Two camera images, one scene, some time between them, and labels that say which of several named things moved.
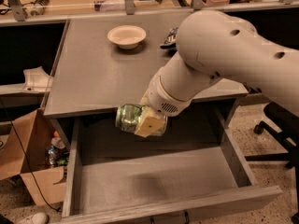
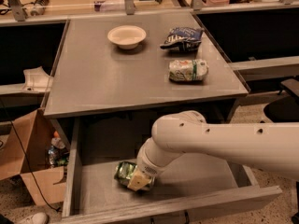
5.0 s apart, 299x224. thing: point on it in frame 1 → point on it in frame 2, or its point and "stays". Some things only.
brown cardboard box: x=23 y=154 stays
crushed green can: x=128 y=116 → x=125 y=171
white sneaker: x=39 y=217 stays
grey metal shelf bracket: x=14 y=1 stays
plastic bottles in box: x=58 y=155 stays
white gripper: x=163 y=101 → x=147 y=167
